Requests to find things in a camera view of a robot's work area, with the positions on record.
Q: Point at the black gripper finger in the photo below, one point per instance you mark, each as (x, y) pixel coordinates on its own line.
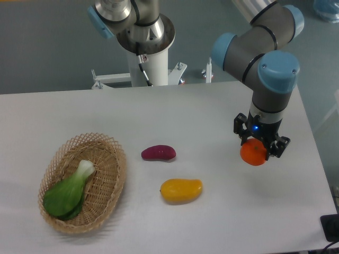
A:
(240, 128)
(276, 147)

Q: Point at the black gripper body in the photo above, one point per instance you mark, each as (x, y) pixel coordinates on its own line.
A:
(264, 127)

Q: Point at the green bok choy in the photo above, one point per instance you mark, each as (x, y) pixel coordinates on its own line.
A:
(64, 199)

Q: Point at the yellow mango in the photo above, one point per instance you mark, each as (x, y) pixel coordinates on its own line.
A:
(181, 191)

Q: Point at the purple sweet potato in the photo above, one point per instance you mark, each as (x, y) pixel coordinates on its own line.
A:
(159, 152)

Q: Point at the woven wicker basket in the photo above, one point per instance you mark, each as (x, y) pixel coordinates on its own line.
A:
(103, 187)

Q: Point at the blue bag in corner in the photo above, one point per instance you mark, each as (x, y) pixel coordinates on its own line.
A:
(326, 10)

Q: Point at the black device at edge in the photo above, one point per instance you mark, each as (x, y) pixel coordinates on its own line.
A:
(330, 227)

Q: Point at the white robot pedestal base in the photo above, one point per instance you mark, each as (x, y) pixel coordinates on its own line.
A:
(146, 49)

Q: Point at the orange fruit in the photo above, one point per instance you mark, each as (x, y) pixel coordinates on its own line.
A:
(253, 152)

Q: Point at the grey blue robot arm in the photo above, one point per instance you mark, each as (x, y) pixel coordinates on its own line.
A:
(255, 58)

